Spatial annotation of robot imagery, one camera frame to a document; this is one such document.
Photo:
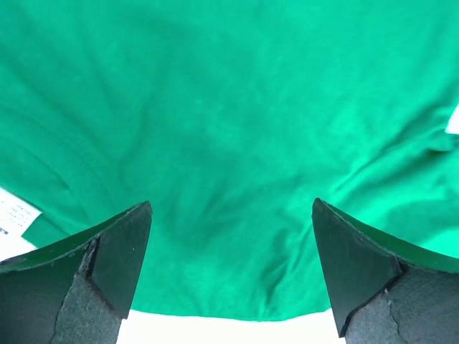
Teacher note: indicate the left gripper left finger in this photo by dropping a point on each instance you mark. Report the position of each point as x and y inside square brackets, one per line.
[79, 289]

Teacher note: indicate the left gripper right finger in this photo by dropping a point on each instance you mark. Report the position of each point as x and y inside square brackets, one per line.
[383, 289]

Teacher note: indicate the green t shirt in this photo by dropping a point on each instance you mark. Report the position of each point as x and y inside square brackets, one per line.
[231, 118]

